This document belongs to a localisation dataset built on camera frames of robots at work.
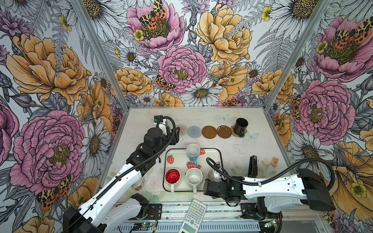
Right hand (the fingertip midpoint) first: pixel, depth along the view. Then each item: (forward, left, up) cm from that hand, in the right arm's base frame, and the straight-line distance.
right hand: (217, 193), depth 76 cm
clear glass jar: (+5, +40, +2) cm, 41 cm away
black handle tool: (+13, -23, -1) cm, 26 cm away
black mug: (+42, -21, +4) cm, 47 cm away
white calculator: (-11, +13, -3) cm, 17 cm away
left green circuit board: (-12, +35, -4) cm, 37 cm away
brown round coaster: (+41, -1, -4) cm, 41 cm away
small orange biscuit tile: (+18, -38, -4) cm, 42 cm away
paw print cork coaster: (+38, -19, -4) cm, 43 cm away
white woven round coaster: (+45, +18, -4) cm, 48 cm away
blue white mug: (+24, +12, +1) cm, 27 cm away
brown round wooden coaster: (+41, -11, -4) cm, 43 cm away
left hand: (+24, +21, +21) cm, 38 cm away
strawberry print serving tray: (+10, +18, +3) cm, 21 cm away
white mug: (+9, +11, -3) cm, 15 cm away
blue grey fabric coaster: (+42, +10, -4) cm, 44 cm away
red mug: (+9, +24, -2) cm, 26 cm away
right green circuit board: (-13, -24, -5) cm, 28 cm away
